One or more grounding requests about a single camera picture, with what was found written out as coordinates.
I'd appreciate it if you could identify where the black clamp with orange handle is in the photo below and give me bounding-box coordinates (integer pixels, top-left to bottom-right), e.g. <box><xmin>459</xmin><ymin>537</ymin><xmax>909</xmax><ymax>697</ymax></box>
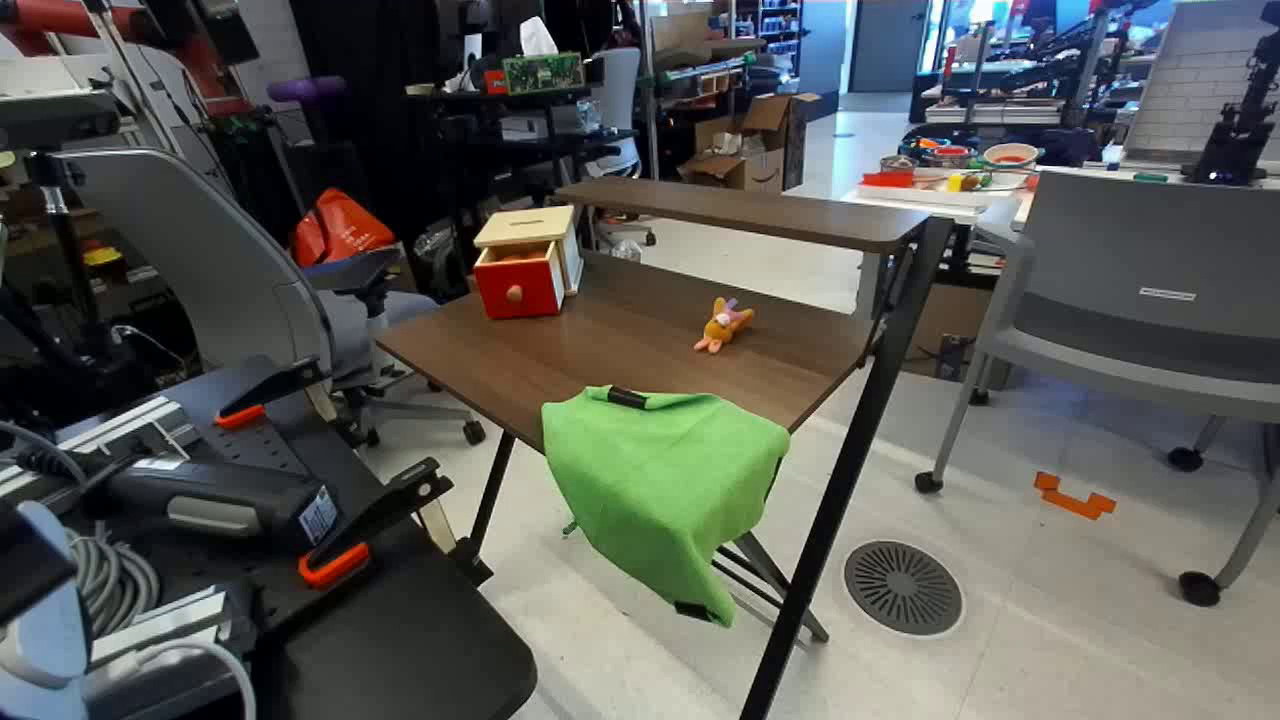
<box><xmin>291</xmin><ymin>457</ymin><xmax>457</xmax><ymax>590</ymax></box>
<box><xmin>173</xmin><ymin>355</ymin><xmax>332</xmax><ymax>436</ymax></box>

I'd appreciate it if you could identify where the white table with toys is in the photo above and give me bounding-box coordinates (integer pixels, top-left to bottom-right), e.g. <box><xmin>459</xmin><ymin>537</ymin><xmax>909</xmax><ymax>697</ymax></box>
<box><xmin>782</xmin><ymin>131</ymin><xmax>1054</xmax><ymax>231</ymax></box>

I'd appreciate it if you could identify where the green box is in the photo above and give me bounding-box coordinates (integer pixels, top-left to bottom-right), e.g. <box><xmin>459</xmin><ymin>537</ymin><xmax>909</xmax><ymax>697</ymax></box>
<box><xmin>498</xmin><ymin>51</ymin><xmax>588</xmax><ymax>100</ymax></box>

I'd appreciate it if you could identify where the grey cable bundle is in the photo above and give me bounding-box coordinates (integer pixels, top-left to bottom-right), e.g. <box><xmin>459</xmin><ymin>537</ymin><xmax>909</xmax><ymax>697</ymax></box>
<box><xmin>63</xmin><ymin>524</ymin><xmax>165</xmax><ymax>639</ymax></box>

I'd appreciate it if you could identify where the round metal floor drain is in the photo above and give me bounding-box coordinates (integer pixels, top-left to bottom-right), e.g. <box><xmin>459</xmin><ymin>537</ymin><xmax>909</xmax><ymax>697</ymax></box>
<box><xmin>839</xmin><ymin>537</ymin><xmax>969</xmax><ymax>639</ymax></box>

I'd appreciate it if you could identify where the grey chair with casters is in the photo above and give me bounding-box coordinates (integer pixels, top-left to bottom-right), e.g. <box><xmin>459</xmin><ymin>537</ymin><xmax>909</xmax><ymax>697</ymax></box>
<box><xmin>912</xmin><ymin>169</ymin><xmax>1280</xmax><ymax>612</ymax></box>

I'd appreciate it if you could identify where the wooden box with red drawer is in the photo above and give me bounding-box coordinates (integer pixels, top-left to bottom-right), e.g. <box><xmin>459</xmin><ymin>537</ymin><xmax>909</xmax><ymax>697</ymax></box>
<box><xmin>469</xmin><ymin>199</ymin><xmax>588</xmax><ymax>325</ymax></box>

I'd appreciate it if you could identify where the black grey hand tool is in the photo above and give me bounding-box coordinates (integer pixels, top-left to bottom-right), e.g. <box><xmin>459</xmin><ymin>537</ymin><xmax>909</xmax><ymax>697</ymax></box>
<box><xmin>105</xmin><ymin>453</ymin><xmax>344</xmax><ymax>553</ymax></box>

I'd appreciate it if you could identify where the brown wooden table shelf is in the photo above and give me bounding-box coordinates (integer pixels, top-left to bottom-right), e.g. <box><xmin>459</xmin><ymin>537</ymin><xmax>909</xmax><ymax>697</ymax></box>
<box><xmin>556</xmin><ymin>177</ymin><xmax>937</xmax><ymax>256</ymax></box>

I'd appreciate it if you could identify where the orange bag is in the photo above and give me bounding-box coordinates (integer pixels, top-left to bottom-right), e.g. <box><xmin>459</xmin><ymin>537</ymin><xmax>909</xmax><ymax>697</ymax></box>
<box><xmin>286</xmin><ymin>182</ymin><xmax>399</xmax><ymax>271</ymax></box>

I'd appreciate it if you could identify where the brown toy bunny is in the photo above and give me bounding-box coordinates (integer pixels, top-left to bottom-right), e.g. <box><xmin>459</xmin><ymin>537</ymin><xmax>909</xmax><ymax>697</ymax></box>
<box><xmin>693</xmin><ymin>292</ymin><xmax>760</xmax><ymax>361</ymax></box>

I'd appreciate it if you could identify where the cardboard box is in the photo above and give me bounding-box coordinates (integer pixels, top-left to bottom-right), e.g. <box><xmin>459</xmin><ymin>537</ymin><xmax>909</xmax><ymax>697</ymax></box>
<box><xmin>676</xmin><ymin>90</ymin><xmax>805</xmax><ymax>190</ymax></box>

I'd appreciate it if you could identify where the white board panel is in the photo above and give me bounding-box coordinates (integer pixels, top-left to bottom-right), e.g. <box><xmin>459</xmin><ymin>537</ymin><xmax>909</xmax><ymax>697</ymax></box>
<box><xmin>1125</xmin><ymin>0</ymin><xmax>1271</xmax><ymax>169</ymax></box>

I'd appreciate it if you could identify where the white plate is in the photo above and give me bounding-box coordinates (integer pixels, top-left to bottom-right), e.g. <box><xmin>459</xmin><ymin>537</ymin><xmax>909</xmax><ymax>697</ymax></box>
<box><xmin>982</xmin><ymin>138</ymin><xmax>1042</xmax><ymax>173</ymax></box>

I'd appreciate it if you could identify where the red tray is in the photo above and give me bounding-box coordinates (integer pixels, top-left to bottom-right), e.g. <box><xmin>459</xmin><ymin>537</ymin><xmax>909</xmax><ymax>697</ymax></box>
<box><xmin>858</xmin><ymin>156</ymin><xmax>919</xmax><ymax>190</ymax></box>

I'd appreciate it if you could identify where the grey swivel office chair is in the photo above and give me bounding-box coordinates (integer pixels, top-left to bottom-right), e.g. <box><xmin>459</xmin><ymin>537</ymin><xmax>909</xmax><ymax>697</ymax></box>
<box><xmin>52</xmin><ymin>145</ymin><xmax>490</xmax><ymax>453</ymax></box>

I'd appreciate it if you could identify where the brown folding table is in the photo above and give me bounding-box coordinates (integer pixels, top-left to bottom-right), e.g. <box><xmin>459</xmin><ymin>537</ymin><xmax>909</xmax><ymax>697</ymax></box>
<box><xmin>463</xmin><ymin>213</ymin><xmax>961</xmax><ymax>720</ymax></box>

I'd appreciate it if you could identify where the black robot mounting stand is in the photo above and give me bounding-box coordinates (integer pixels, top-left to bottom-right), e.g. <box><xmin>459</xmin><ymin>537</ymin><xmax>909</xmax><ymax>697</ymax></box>
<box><xmin>244</xmin><ymin>533</ymin><xmax>540</xmax><ymax>720</ymax></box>

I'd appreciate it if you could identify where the green cloth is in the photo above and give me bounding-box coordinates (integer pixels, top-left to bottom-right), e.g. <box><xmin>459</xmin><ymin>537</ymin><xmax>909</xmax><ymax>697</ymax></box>
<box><xmin>537</xmin><ymin>382</ymin><xmax>795</xmax><ymax>631</ymax></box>

